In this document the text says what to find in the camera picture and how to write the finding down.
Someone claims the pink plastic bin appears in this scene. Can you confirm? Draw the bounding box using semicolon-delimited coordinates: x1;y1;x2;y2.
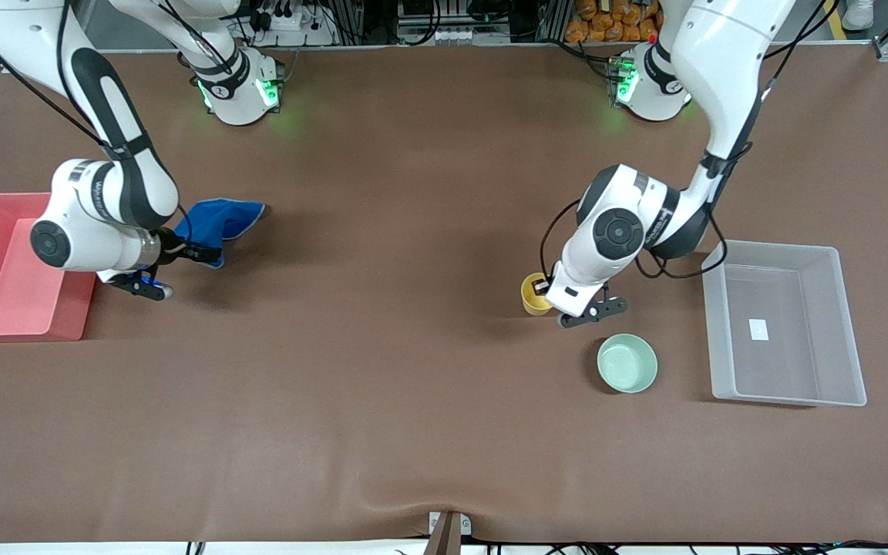
0;193;98;342

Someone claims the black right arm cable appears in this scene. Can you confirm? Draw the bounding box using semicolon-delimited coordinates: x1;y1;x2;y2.
0;0;190;255

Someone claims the pile of orange items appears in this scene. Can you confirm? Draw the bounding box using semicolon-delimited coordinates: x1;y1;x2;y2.
565;0;662;44

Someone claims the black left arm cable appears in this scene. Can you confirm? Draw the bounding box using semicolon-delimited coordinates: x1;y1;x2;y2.
540;0;834;280

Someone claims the white power strip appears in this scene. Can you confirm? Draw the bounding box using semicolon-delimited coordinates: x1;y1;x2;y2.
247;9;337;47

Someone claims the metal table clamp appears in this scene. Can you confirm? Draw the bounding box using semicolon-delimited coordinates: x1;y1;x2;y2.
427;510;473;555

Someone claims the clear plastic bin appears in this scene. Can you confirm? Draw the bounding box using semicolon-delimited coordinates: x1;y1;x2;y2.
701;240;868;407

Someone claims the white socket row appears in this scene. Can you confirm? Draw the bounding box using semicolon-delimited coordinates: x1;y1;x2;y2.
402;25;513;45

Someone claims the blue cloth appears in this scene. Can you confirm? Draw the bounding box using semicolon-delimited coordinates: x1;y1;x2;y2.
173;199;266;269

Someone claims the brown table mat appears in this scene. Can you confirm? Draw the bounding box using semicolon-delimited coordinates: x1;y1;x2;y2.
0;42;888;544

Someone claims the white shoe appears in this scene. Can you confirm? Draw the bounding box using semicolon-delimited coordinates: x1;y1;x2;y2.
843;0;876;32

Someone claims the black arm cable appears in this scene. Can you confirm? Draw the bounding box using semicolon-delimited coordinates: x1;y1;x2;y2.
0;0;190;255
540;0;834;280

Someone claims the yellow plastic cup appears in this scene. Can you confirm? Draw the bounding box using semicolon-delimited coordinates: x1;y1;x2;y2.
521;273;555;317

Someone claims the pale green bowl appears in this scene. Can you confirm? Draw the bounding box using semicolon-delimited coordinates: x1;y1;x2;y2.
597;333;658;394

